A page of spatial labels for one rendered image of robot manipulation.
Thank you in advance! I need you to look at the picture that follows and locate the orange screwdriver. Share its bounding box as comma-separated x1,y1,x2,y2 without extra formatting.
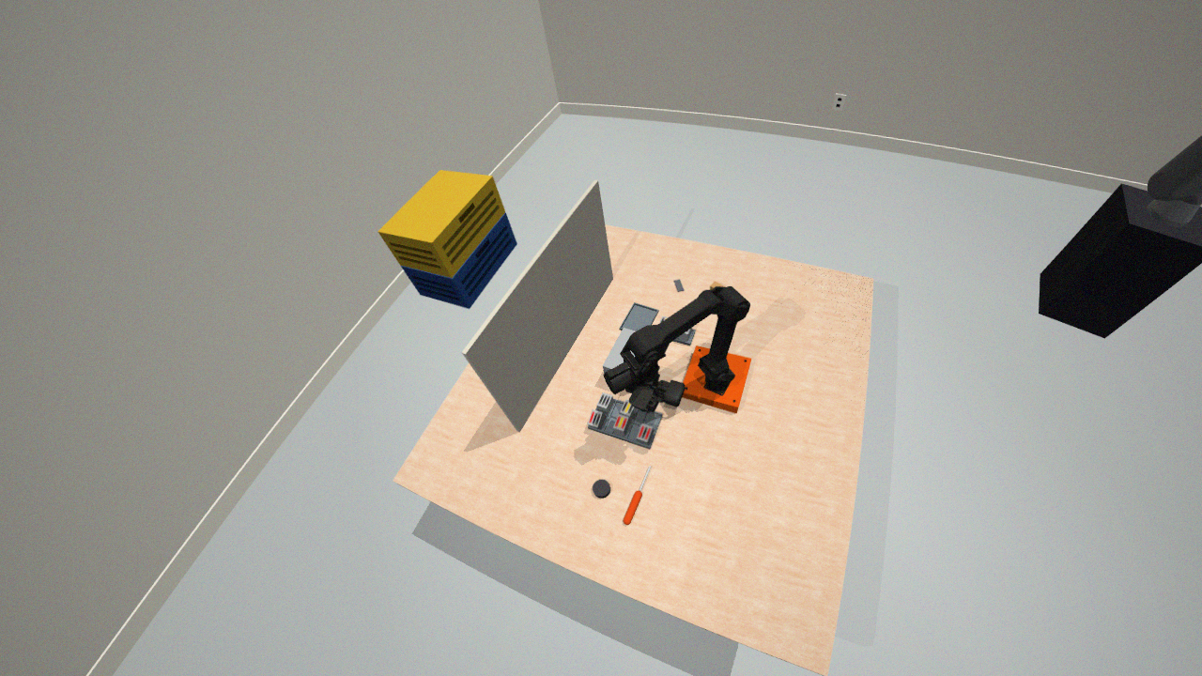
623,466,651,524

